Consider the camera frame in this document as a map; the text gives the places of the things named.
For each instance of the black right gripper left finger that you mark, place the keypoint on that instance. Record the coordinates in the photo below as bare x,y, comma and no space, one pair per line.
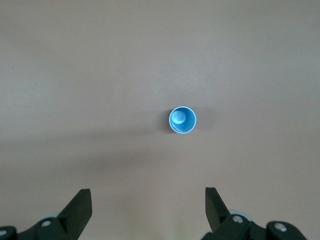
72,217

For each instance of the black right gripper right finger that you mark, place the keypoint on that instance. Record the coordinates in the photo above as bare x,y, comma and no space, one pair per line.
220,220

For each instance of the light blue plastic cup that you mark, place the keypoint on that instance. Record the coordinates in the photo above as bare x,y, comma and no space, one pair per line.
183,123

